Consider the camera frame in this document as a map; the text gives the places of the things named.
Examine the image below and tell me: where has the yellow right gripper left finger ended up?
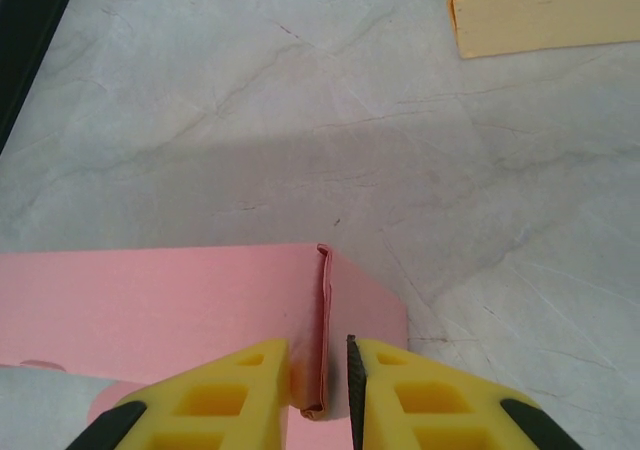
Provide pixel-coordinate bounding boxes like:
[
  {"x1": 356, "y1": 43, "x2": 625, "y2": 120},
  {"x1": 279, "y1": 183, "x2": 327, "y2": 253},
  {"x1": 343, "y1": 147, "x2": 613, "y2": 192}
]
[{"x1": 64, "y1": 338, "x2": 294, "y2": 450}]

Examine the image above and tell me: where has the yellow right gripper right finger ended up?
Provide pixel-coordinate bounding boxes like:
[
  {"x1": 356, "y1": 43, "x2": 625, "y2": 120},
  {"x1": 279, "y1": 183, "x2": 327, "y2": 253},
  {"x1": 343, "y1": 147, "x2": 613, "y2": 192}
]
[{"x1": 345, "y1": 333, "x2": 576, "y2": 450}]

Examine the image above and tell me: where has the pink paper box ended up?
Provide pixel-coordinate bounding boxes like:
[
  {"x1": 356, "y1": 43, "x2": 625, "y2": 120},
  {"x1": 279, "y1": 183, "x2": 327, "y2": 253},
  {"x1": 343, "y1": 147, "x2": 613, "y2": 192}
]
[{"x1": 0, "y1": 242, "x2": 409, "y2": 450}]

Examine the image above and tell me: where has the black chessboard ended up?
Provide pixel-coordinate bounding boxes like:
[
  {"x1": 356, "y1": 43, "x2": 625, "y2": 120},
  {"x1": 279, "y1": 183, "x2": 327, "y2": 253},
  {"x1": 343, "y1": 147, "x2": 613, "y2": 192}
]
[{"x1": 0, "y1": 0, "x2": 84, "y2": 156}]

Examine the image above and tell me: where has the yellow paper box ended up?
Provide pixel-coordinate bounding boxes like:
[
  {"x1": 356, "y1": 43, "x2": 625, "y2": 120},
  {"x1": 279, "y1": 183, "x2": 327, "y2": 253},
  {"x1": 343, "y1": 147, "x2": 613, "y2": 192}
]
[{"x1": 446, "y1": 0, "x2": 640, "y2": 60}]

